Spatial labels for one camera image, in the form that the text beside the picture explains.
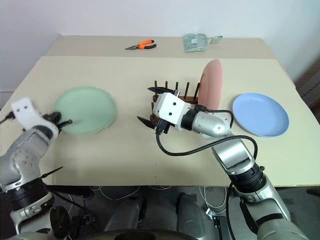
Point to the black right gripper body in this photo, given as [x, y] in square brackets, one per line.
[163, 126]

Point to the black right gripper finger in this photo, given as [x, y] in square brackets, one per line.
[147, 122]
[160, 89]

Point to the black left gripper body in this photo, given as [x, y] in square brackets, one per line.
[53, 120]

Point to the green plate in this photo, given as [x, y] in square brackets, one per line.
[87, 110]

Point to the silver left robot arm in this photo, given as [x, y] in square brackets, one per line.
[21, 155]

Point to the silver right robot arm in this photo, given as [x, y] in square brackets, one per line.
[235, 152]

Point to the wooden dish rack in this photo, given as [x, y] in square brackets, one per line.
[192, 98]

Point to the orange black pliers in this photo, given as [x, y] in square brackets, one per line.
[143, 45]

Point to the black zip tie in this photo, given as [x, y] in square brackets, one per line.
[51, 172]

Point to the pink plate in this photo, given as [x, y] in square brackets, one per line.
[212, 83]

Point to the clear plastic bag with parts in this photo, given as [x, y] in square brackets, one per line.
[196, 42]

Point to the dark rounded robot leg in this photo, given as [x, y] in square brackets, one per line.
[191, 212]
[127, 212]

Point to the blue plate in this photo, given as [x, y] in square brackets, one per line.
[260, 115]

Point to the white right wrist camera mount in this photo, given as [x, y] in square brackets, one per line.
[171, 107]

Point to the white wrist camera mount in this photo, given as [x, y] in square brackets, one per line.
[171, 107]
[25, 110]

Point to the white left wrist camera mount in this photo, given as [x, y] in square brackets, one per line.
[25, 110]

